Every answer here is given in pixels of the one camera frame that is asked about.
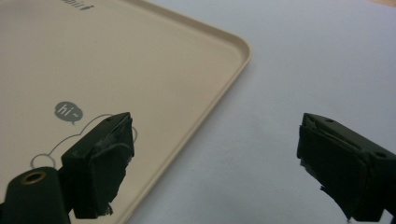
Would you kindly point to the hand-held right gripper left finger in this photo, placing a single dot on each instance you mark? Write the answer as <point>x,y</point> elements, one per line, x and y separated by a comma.
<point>96,161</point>

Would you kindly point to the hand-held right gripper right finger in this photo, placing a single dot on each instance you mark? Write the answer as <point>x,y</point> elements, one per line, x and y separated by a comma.
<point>342,168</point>

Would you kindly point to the beige plastic tray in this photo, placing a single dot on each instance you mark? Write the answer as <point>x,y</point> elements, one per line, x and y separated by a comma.
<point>130,65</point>

